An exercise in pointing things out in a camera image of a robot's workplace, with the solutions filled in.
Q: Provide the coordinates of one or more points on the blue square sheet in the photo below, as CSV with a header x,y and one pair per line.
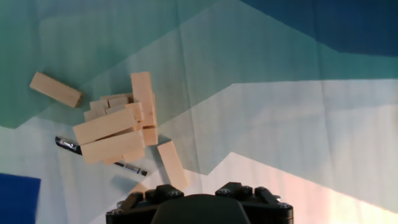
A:
x,y
17,199

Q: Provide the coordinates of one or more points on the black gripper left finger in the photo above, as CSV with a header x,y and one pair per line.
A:
x,y
140,199

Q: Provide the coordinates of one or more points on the black pen silver clip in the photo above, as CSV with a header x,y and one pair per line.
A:
x,y
66,144

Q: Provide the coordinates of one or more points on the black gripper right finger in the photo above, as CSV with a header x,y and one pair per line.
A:
x,y
264,202

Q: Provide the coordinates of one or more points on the blue teal white tablecloth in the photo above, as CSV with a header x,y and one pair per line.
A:
x,y
264,109

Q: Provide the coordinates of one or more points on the light wooden Jenga block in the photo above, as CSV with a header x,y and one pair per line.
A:
x,y
99,107
139,188
133,155
112,160
173,165
142,93
115,109
112,147
118,101
135,111
56,89
150,136
90,115
104,126

